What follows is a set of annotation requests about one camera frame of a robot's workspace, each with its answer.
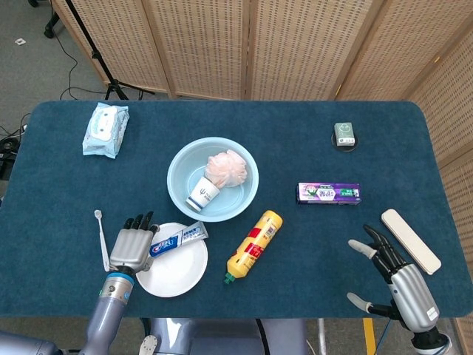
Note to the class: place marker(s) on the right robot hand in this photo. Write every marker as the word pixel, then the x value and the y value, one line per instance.
pixel 410 292

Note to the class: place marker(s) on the white paper cup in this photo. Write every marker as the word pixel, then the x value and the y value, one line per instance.
pixel 203 194

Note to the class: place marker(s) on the white floor marker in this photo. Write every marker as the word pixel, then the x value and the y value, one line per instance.
pixel 20 41

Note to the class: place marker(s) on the grey robot torso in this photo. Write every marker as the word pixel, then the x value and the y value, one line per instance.
pixel 221 340

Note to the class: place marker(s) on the white paper plate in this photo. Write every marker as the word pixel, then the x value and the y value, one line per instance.
pixel 177 273

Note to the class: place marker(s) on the yellow bottle green cap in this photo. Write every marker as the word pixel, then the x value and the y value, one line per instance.
pixel 255 247

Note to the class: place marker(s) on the white toothbrush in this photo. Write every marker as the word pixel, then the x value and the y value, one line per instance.
pixel 103 240

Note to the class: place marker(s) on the black floor equipment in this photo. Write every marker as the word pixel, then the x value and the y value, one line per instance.
pixel 7 155

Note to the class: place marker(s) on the purple toothpaste box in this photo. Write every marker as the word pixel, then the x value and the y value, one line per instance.
pixel 325 192

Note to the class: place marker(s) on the black tripod stand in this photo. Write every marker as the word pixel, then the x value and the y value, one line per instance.
pixel 97 55

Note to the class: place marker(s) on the small green white box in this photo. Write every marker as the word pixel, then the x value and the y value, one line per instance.
pixel 344 131

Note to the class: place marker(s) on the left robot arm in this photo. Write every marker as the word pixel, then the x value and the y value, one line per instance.
pixel 107 314

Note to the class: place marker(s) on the pink bath pouf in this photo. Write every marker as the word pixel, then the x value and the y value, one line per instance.
pixel 225 166

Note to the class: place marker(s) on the light blue plastic basin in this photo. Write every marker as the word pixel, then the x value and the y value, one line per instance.
pixel 181 177

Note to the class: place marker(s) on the blue white toothpaste tube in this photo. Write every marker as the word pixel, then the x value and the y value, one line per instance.
pixel 177 240

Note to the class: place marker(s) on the wicker folding screen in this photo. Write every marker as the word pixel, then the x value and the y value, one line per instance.
pixel 207 44

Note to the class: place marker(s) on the black round coaster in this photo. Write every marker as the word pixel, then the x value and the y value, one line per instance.
pixel 357 141

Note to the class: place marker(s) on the beige wooden paddle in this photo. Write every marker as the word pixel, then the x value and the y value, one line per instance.
pixel 410 240

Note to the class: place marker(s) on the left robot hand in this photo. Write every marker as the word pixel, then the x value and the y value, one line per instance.
pixel 129 247

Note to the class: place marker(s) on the light blue wet wipes pack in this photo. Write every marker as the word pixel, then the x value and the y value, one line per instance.
pixel 103 129

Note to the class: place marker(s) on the teal table cloth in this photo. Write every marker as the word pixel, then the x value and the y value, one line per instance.
pixel 258 122

